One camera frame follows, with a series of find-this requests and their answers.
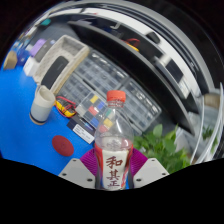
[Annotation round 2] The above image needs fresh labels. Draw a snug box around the clear red-labelled tea bottle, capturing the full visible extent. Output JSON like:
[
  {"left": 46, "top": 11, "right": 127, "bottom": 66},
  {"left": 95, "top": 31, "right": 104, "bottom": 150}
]
[{"left": 93, "top": 89, "right": 135, "bottom": 192}]

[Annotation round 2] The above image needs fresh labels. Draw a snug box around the white oscilloscope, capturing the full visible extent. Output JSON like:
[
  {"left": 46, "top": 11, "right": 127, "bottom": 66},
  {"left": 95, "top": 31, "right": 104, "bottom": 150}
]
[{"left": 151, "top": 54, "right": 193, "bottom": 101}]

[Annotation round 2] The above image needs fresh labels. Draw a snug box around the dark grey box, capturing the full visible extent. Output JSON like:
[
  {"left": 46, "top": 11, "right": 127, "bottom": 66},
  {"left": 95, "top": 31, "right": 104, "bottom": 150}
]
[{"left": 34, "top": 39, "right": 56, "bottom": 63}]

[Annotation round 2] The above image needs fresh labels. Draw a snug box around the small white box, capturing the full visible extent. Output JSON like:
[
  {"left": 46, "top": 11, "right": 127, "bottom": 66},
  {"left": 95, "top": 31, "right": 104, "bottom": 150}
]
[{"left": 23, "top": 55, "right": 40, "bottom": 78}]

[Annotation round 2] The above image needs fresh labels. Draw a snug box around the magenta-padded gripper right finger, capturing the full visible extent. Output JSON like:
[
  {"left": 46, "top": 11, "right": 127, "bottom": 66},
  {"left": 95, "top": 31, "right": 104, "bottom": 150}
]
[{"left": 128, "top": 147, "right": 170, "bottom": 190}]

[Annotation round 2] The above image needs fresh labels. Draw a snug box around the black box with white label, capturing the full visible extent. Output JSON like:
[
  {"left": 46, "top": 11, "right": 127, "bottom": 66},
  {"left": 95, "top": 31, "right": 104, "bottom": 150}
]
[{"left": 66, "top": 114, "right": 98, "bottom": 145}]

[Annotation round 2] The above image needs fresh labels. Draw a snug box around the green potted plant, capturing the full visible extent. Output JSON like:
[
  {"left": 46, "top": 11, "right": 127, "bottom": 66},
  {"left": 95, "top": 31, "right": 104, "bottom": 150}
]
[{"left": 133, "top": 123, "right": 193, "bottom": 174}]

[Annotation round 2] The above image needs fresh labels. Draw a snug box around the small cardboard box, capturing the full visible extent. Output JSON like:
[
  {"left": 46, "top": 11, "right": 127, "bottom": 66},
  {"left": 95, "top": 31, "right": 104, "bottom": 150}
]
[{"left": 3, "top": 50, "right": 18, "bottom": 71}]

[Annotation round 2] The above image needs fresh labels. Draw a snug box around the black speaker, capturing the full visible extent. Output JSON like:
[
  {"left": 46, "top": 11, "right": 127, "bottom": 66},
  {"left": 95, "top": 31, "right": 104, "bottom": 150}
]
[{"left": 40, "top": 55, "right": 69, "bottom": 90}]

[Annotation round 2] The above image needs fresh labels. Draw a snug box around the flat round red coaster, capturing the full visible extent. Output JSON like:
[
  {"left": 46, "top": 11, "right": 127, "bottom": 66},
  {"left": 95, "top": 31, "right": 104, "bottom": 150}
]
[{"left": 51, "top": 134, "right": 75, "bottom": 158}]

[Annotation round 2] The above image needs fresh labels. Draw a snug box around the yellow multimeter with red leads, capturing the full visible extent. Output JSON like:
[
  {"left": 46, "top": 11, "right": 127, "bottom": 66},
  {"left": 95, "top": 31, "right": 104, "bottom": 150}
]
[{"left": 54, "top": 95, "right": 78, "bottom": 118}]

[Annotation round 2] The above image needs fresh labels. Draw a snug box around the white shelf unit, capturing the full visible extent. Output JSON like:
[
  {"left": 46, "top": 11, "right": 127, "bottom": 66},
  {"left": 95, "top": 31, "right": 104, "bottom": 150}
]
[{"left": 173, "top": 83, "right": 224, "bottom": 166}]

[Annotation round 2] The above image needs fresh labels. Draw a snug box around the wide grey drawer cabinet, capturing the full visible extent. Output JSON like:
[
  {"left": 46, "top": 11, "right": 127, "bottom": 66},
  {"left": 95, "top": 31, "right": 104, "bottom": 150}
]
[{"left": 61, "top": 73, "right": 144, "bottom": 136}]

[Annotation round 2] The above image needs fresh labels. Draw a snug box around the white and grey mug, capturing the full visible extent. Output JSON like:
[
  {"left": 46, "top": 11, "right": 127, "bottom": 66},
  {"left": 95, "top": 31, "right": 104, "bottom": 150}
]
[{"left": 28, "top": 84, "right": 57, "bottom": 126}]

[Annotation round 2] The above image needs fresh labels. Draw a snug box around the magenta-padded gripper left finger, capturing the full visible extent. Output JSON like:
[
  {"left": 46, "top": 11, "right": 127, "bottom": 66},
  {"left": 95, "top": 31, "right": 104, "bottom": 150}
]
[{"left": 57, "top": 147, "right": 98, "bottom": 190}]

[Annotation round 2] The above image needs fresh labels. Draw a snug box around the purple box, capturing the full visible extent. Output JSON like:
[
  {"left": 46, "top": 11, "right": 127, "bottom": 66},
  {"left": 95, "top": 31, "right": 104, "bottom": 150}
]
[{"left": 29, "top": 38, "right": 47, "bottom": 58}]

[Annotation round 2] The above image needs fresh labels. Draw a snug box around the clear box with coloured compartments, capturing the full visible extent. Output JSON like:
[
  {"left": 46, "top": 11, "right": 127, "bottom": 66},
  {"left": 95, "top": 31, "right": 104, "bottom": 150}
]
[{"left": 74, "top": 91, "right": 116, "bottom": 134}]

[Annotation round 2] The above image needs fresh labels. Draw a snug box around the grey small-parts drawer cabinet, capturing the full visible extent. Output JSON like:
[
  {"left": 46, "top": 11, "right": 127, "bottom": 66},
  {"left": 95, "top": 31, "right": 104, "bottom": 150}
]
[
  {"left": 118, "top": 78, "right": 163, "bottom": 133},
  {"left": 74, "top": 49, "right": 129, "bottom": 98}
]

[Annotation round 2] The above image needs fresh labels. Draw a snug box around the black workbench shelf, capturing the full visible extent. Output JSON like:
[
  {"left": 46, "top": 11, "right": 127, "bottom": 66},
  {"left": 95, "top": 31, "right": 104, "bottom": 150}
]
[{"left": 39, "top": 0, "right": 218, "bottom": 134}]

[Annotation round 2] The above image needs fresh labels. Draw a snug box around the blue box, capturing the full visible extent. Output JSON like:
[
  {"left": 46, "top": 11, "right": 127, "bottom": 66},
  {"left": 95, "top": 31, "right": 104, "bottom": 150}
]
[{"left": 16, "top": 49, "right": 31, "bottom": 66}]

